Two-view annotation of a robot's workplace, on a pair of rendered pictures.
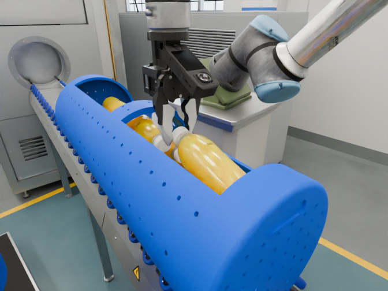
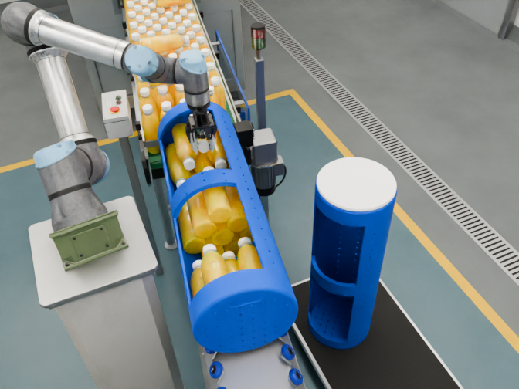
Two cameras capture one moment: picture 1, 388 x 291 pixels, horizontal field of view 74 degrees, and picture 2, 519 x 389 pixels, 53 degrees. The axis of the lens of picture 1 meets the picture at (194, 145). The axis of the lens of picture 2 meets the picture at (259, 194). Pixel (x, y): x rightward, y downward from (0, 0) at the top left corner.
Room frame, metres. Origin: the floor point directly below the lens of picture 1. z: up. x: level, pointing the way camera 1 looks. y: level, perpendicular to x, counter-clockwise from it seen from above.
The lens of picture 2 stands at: (1.64, 0.76, 2.28)
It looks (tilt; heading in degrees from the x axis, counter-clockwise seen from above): 44 degrees down; 205
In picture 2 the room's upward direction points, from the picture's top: 3 degrees counter-clockwise
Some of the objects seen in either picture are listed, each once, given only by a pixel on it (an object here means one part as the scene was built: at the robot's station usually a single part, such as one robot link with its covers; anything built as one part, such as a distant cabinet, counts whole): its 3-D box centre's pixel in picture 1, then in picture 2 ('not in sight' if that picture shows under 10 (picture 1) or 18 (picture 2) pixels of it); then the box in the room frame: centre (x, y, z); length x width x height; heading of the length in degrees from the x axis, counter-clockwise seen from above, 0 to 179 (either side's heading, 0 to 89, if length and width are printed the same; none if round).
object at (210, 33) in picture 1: (190, 85); not in sight; (2.85, 0.04, 0.72); 2.15 x 0.54 x 1.45; 46
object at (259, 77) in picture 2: not in sight; (262, 153); (-0.31, -0.10, 0.55); 0.04 x 0.04 x 1.10; 37
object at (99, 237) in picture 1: (100, 241); not in sight; (1.01, 0.52, 0.31); 0.06 x 0.06 x 0.63; 37
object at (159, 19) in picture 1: (167, 18); (198, 94); (0.49, 0.05, 1.43); 0.08 x 0.08 x 0.05
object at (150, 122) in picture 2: not in sight; (152, 130); (0.21, -0.37, 1.00); 0.07 x 0.07 x 0.20
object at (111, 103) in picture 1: (120, 112); (216, 279); (0.88, 0.27, 1.12); 0.20 x 0.07 x 0.07; 37
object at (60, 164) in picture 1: (60, 165); not in sight; (1.80, 1.11, 0.31); 0.06 x 0.06 x 0.63; 37
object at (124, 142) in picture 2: not in sight; (142, 208); (0.22, -0.52, 0.50); 0.04 x 0.04 x 1.00; 37
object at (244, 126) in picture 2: not in sight; (242, 135); (0.06, -0.03, 0.95); 0.10 x 0.07 x 0.10; 127
